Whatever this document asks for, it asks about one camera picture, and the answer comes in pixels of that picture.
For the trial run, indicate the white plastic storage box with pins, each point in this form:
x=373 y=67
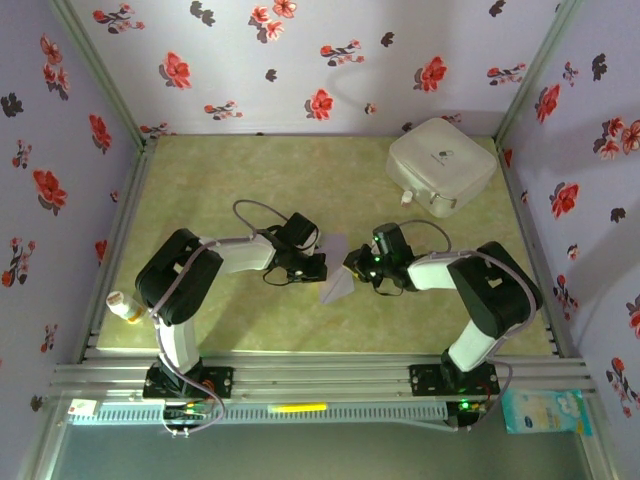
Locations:
x=440 y=160

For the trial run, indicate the small white label box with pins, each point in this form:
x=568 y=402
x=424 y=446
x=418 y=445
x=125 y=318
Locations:
x=82 y=407

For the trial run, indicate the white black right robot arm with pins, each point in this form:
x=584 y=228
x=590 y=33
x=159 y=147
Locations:
x=495 y=295

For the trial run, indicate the blue wet wipes packet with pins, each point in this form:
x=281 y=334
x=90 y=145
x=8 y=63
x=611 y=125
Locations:
x=545 y=412

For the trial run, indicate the small white vial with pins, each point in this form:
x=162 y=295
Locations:
x=407 y=199

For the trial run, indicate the lavender cloth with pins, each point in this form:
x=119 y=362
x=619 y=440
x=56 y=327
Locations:
x=336 y=290

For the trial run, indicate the aluminium side rail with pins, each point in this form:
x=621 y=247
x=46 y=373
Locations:
x=520 y=200
x=128 y=210

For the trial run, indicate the aluminium frame leg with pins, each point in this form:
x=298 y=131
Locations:
x=597 y=450
x=45 y=440

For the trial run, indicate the white pill bottle orange cap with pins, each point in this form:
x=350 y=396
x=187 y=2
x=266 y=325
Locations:
x=125 y=307

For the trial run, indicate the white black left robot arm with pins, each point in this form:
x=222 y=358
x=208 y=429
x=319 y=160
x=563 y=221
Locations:
x=175 y=285

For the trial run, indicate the yellow marker pen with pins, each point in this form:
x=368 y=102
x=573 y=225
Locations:
x=300 y=408

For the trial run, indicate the aluminium frame post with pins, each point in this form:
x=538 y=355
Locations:
x=532 y=75
x=103 y=75

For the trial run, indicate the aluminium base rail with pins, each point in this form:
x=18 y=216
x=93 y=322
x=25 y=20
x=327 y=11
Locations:
x=320 y=380

